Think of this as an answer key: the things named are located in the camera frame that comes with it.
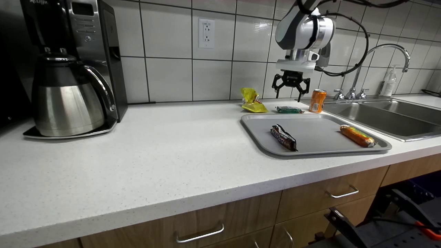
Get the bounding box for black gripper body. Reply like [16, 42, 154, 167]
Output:
[282, 71, 302, 87]

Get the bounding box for green snack bar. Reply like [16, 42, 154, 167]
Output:
[276, 106, 303, 115]

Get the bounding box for brown chocolate bar wrapper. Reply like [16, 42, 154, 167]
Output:
[270, 124, 296, 152]

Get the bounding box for orange rectangular snack bar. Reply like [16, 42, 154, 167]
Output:
[340, 124, 375, 148]

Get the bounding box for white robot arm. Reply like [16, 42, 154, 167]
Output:
[271, 0, 335, 98]

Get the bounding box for gray plastic tray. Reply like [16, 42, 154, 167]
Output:
[241, 115, 391, 159]

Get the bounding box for orange soda can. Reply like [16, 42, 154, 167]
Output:
[309, 90, 327, 113]

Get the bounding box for yellow snack bag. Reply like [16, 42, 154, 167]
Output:
[241, 88, 267, 113]

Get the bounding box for chrome faucet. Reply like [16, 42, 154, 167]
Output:
[332, 43, 412, 102]

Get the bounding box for dish soap bottle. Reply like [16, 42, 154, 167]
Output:
[380, 69, 397, 97]

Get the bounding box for stainless steel sink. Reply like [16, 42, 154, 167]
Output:
[324, 99, 441, 141]

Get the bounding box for wooden cabinet drawers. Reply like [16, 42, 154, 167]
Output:
[43, 155, 441, 248]

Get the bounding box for black robot cart base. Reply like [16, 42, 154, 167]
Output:
[307, 172, 441, 248]

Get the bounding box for black coffee maker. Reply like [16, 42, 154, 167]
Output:
[21, 0, 128, 122]

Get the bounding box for steel coffee carafe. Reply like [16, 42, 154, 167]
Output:
[32, 57, 118, 139]

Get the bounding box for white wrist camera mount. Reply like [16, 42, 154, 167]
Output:
[277, 60, 316, 73]

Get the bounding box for wall power outlet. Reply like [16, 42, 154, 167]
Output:
[198, 20, 215, 48]

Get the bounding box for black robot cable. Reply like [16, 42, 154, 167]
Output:
[298, 0, 412, 79]

